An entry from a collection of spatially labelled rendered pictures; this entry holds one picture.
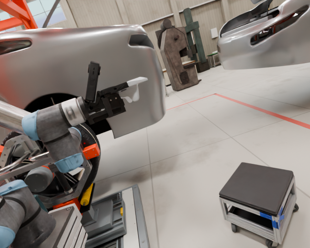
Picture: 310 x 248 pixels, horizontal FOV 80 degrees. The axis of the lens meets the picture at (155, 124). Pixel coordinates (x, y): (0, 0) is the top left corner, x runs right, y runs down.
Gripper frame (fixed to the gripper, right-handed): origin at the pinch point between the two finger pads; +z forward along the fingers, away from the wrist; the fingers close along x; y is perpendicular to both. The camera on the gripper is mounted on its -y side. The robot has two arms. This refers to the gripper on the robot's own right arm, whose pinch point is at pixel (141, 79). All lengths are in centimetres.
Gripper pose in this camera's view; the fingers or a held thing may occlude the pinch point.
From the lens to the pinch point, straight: 59.9
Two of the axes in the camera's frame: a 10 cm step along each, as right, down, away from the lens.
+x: 2.6, 0.8, -9.6
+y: 3.5, 9.2, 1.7
